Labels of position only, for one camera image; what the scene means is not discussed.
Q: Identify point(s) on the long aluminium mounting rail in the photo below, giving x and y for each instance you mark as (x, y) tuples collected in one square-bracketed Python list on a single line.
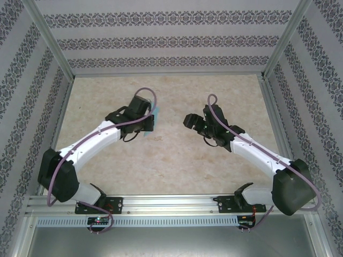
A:
[(171, 204)]

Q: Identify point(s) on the black mounting base plate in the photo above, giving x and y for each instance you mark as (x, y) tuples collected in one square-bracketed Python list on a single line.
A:
[(115, 204), (225, 204)]

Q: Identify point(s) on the small controller circuit board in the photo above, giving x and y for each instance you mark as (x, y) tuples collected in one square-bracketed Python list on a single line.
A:
[(99, 220), (245, 222)]

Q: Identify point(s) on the aluminium side rail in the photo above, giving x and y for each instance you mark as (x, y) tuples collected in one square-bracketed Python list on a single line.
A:
[(278, 134), (55, 136)]

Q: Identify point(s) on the teal paper sheet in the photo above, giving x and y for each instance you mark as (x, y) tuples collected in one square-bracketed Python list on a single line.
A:
[(157, 111)]

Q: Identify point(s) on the grey metal shelf panel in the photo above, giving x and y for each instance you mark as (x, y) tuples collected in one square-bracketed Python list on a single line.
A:
[(171, 241)]

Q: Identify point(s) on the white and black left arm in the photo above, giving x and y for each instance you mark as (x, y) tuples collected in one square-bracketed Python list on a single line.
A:
[(88, 144)]

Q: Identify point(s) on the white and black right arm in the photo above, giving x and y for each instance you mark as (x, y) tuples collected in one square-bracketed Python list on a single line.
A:
[(254, 160)]

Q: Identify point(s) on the aluminium frame post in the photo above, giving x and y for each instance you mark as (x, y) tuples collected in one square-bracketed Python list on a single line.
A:
[(51, 40), (286, 40)]

